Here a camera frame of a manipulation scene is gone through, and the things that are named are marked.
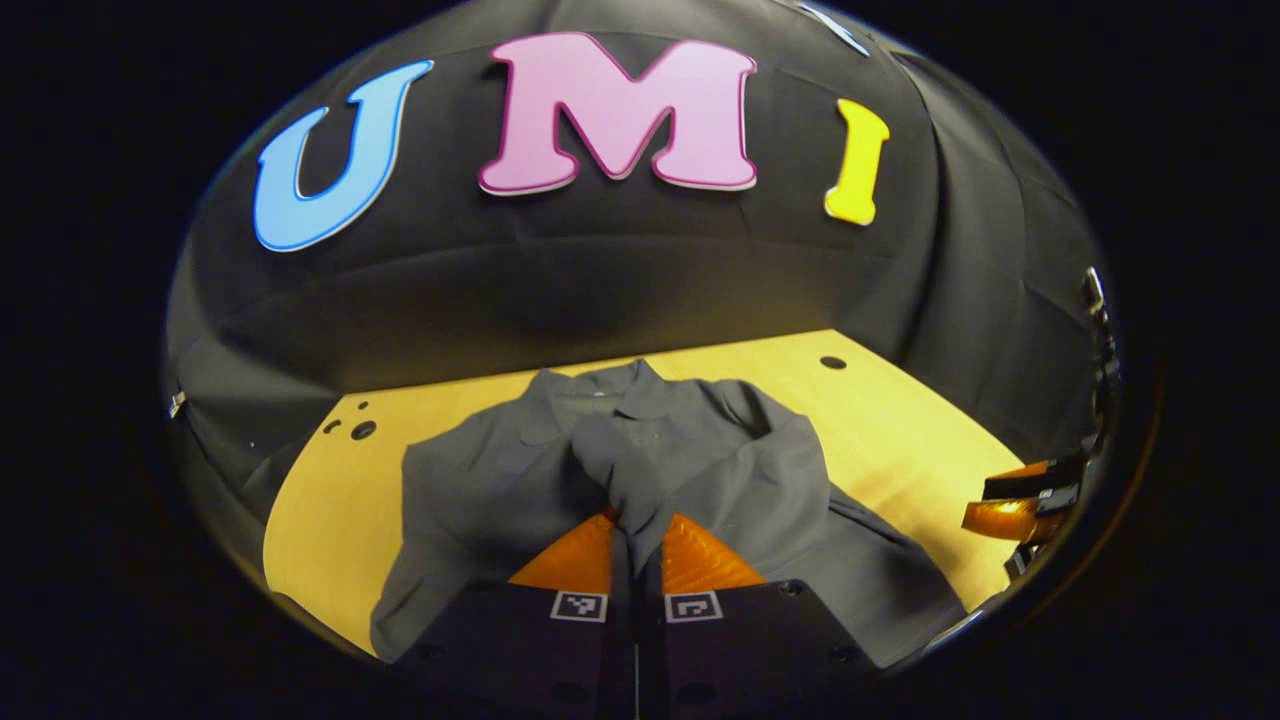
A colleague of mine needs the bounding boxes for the black backdrop cloth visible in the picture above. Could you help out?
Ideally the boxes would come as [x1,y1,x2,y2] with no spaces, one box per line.
[163,0,1116,591]

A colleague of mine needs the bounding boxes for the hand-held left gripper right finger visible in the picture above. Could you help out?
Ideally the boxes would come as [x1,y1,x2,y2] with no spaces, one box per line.
[637,512,881,720]

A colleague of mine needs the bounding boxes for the grey collared shirt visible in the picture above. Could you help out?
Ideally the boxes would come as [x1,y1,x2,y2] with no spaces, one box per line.
[370,358,969,669]

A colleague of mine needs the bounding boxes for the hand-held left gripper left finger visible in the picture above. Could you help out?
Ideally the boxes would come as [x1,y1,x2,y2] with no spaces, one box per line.
[398,510,638,720]

